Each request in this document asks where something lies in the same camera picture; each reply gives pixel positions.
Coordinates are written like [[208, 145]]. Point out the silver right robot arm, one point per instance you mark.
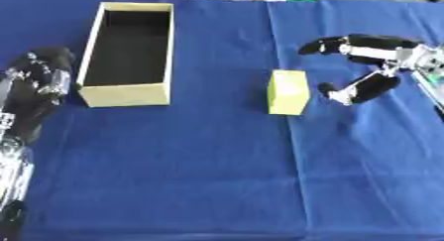
[[430, 73]]

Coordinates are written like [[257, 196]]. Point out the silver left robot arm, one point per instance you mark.
[[11, 172]]

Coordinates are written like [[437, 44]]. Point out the yellow rectangular block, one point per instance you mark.
[[288, 92]]

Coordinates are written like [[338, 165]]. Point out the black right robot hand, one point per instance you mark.
[[370, 53]]

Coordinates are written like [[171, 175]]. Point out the tan open cardboard box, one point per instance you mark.
[[127, 55]]

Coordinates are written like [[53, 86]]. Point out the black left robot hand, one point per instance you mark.
[[32, 86]]

